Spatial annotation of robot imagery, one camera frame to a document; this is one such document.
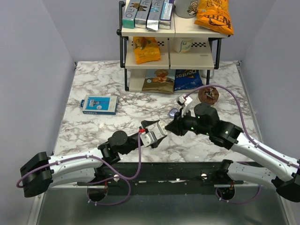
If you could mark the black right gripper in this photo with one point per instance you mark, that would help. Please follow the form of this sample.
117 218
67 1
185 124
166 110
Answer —
177 126

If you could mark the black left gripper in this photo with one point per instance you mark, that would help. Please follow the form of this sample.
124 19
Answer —
145 123

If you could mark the purple earbud charging case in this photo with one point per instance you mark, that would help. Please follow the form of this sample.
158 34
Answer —
172 112

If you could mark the white earbud charging case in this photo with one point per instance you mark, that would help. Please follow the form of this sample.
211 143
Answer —
160 129

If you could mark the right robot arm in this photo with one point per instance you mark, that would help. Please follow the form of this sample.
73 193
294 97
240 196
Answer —
276 170

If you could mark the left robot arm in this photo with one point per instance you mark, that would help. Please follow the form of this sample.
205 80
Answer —
42 171

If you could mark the blue Doritos bag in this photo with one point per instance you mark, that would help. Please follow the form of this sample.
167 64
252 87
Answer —
186 79

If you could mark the brown cookie bag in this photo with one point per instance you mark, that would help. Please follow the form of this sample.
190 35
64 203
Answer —
159 80

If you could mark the silver can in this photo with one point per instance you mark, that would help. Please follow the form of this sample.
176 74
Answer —
205 72

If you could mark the blue razor box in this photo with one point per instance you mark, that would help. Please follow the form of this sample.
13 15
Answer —
106 105

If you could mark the beige three-tier shelf rack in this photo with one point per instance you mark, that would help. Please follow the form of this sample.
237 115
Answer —
204 54

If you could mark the white yogurt cup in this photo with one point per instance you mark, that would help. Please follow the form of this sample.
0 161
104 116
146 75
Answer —
182 45

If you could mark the orange snack bag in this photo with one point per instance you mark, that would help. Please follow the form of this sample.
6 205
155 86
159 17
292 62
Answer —
146 49

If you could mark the purple white box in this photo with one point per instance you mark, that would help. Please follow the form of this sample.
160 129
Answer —
165 20

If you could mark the grey printed mug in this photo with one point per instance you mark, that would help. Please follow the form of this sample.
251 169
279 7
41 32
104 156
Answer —
186 8

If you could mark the orange kettle chips bag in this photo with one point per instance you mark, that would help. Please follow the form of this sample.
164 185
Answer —
214 15

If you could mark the silver blue RO box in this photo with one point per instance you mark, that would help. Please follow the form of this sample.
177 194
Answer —
154 15

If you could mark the teal RO box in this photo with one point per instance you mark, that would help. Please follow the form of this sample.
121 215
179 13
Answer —
128 19

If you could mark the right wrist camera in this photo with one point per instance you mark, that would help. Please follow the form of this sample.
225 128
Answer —
185 102

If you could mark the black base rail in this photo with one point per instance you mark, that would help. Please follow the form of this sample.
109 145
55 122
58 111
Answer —
177 179

